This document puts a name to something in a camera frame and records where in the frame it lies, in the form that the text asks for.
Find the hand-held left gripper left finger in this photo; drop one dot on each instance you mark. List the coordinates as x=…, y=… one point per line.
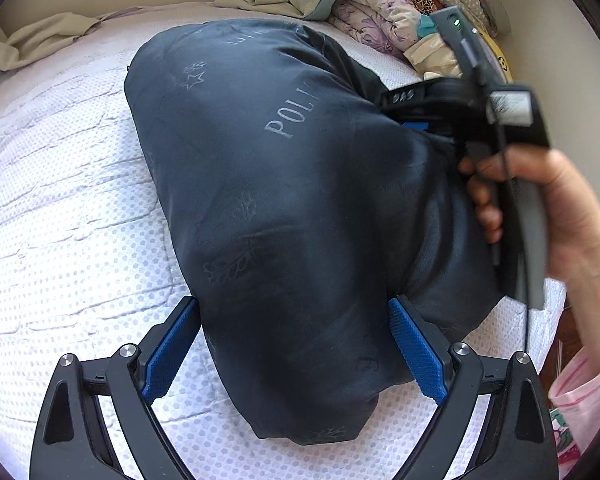
x=172, y=345

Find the black jacket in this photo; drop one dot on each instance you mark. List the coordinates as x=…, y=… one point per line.
x=280, y=210

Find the person's right forearm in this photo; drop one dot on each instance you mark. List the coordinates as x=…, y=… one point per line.
x=595, y=320

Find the person's right hand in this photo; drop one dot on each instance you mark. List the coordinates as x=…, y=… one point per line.
x=575, y=220

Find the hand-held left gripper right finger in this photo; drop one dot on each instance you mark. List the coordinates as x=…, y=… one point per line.
x=415, y=350

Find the yellow printed cloth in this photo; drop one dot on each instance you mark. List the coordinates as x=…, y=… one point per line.
x=500, y=60

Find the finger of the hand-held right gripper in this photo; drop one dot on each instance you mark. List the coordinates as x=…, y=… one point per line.
x=415, y=126

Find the grey dotted blanket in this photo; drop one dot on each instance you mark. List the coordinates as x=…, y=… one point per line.
x=475, y=5

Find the beige bed sheet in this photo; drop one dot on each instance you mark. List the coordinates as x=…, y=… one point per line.
x=40, y=35

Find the pink printed pajamas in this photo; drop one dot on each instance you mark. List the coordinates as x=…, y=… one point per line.
x=567, y=435

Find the floral quilt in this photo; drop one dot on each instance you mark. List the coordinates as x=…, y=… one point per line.
x=370, y=25

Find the white quilted mattress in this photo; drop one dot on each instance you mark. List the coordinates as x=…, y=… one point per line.
x=55, y=210

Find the colourful patterned blanket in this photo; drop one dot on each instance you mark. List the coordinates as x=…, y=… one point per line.
x=425, y=2

